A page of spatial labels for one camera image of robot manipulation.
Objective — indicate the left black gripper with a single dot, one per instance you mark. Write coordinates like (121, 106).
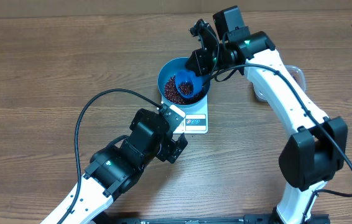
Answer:
(171, 149)

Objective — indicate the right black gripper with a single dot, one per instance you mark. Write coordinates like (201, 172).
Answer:
(202, 69)

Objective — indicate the blue plastic measuring scoop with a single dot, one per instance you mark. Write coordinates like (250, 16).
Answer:
(189, 76)

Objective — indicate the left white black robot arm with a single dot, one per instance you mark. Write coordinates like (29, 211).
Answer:
(116, 168)

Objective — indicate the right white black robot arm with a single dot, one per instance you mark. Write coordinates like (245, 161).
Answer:
(315, 149)

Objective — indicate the red beans in scoop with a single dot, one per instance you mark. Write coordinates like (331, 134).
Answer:
(185, 88)

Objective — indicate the teal blue bowl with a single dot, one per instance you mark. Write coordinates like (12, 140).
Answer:
(169, 70)

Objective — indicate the white digital kitchen scale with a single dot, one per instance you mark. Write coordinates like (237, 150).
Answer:
(196, 120)

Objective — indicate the red beans in bowl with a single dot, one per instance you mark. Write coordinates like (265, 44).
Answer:
(171, 93)

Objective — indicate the clear plastic food container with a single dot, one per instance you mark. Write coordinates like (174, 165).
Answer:
(294, 72)

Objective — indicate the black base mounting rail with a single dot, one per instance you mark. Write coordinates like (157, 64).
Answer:
(103, 218)

